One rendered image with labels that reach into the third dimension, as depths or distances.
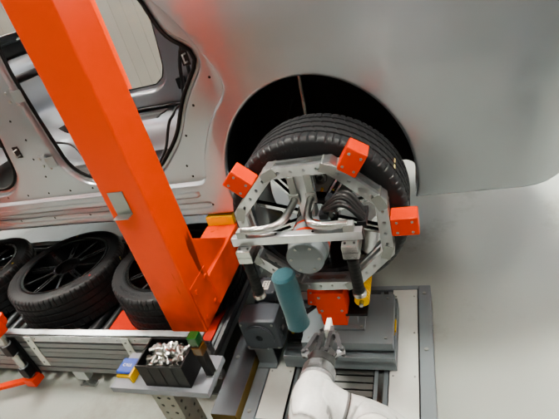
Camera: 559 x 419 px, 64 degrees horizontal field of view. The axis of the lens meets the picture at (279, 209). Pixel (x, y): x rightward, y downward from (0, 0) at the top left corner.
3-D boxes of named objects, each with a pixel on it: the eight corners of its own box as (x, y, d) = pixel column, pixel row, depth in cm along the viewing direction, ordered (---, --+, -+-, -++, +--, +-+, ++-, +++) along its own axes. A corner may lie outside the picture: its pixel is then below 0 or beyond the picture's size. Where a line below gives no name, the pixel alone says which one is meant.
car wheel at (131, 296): (246, 243, 271) (234, 210, 259) (244, 320, 214) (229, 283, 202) (143, 267, 276) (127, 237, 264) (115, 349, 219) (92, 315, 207)
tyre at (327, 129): (416, 248, 189) (402, 99, 156) (416, 286, 170) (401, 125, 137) (269, 253, 210) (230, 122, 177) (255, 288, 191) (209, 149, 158)
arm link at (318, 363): (295, 369, 114) (299, 355, 119) (302, 399, 116) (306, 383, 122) (330, 367, 111) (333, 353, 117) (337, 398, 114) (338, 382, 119)
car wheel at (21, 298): (10, 349, 240) (-15, 318, 228) (47, 276, 297) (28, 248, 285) (128, 314, 240) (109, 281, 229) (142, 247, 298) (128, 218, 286)
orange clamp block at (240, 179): (258, 174, 159) (237, 160, 157) (252, 185, 152) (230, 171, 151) (249, 188, 163) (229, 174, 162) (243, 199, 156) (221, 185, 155)
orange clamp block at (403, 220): (393, 224, 156) (419, 222, 153) (392, 237, 150) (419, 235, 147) (390, 207, 153) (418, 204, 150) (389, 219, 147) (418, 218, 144)
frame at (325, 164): (400, 277, 167) (381, 146, 140) (400, 289, 162) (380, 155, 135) (265, 281, 185) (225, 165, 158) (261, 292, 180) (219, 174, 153)
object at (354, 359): (399, 311, 219) (397, 296, 215) (398, 372, 190) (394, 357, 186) (302, 311, 236) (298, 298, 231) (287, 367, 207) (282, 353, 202)
